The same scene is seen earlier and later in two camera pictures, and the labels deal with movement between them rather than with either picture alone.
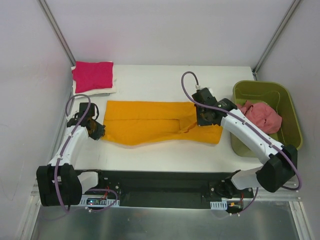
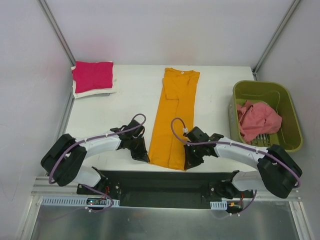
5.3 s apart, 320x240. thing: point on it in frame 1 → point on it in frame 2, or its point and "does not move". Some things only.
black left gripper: x=99 y=131 → x=136 y=146
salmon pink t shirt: x=268 y=118 does not move
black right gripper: x=200 y=117 → x=194 y=152
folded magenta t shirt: x=90 y=75 does not move
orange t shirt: x=132 y=123 → x=177 y=100
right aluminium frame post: x=255 y=68 does not move
